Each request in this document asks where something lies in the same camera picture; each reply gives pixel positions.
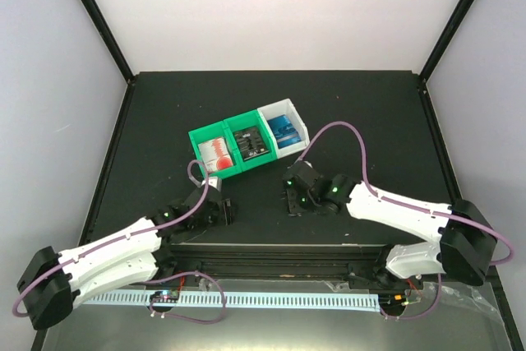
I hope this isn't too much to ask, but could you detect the green bin with red cards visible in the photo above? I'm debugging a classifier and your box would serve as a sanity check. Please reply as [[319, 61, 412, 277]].
[[188, 121, 242, 179]]

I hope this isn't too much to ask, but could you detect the white bin with blue cards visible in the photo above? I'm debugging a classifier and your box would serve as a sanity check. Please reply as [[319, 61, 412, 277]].
[[257, 99, 310, 159]]

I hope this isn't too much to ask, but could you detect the green bin with black cards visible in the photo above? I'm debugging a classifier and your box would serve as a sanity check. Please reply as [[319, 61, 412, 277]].
[[224, 110, 277, 172]]

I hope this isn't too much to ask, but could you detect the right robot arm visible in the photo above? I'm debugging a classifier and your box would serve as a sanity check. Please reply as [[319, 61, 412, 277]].
[[283, 161, 498, 288]]

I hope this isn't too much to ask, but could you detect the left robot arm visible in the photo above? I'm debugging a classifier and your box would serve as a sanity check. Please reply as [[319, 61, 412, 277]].
[[12, 183, 236, 330]]

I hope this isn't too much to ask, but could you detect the red white card stack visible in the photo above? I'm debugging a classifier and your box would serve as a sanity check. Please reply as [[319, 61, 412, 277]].
[[198, 136, 234, 173]]

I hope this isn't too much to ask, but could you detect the blue card stack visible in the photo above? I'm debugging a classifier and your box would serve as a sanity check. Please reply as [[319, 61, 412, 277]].
[[267, 115, 302, 149]]

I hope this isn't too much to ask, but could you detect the black card stack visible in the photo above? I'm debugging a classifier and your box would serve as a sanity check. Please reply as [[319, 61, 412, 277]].
[[233, 124, 272, 163]]

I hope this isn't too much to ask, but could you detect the left controller board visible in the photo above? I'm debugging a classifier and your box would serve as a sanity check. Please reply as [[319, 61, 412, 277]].
[[150, 290, 179, 307]]

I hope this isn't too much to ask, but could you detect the controller board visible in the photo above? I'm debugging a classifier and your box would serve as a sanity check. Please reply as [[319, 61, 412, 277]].
[[150, 290, 179, 307], [379, 293, 409, 306]]

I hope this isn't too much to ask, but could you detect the right controller board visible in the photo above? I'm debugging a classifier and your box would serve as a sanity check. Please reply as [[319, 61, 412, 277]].
[[379, 293, 409, 306]]

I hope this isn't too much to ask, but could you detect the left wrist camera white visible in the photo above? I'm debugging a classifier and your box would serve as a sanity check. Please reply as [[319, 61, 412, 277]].
[[201, 176, 222, 192]]

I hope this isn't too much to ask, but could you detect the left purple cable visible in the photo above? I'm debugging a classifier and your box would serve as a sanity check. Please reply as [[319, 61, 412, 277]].
[[11, 159, 228, 324]]

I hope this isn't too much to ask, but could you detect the purple cable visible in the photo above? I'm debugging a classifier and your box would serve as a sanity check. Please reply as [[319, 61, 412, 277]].
[[11, 159, 228, 324], [298, 121, 514, 322]]

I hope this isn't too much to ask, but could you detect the blue slotted cable duct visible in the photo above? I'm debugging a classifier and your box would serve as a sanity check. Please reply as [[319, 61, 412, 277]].
[[85, 289, 381, 312]]

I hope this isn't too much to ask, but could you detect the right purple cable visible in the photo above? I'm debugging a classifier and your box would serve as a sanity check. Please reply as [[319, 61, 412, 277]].
[[298, 121, 514, 322]]

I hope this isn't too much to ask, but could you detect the left black frame post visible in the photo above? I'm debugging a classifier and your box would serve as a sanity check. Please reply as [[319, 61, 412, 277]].
[[80, 0, 135, 84]]

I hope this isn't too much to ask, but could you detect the black frame post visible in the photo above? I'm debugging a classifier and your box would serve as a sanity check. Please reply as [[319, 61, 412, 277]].
[[80, 0, 135, 84], [419, 0, 475, 83]]

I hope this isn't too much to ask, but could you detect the right black frame post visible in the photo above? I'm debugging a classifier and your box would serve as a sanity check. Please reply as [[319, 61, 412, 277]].
[[419, 0, 475, 83]]

